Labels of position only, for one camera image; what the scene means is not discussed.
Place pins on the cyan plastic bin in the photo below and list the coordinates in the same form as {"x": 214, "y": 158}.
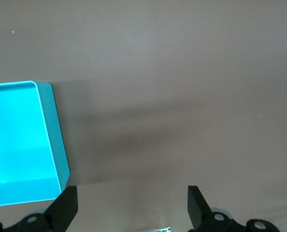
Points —
{"x": 18, "y": 135}

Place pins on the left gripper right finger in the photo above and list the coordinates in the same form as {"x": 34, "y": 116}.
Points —
{"x": 196, "y": 207}

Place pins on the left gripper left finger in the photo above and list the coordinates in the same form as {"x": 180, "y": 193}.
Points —
{"x": 63, "y": 207}

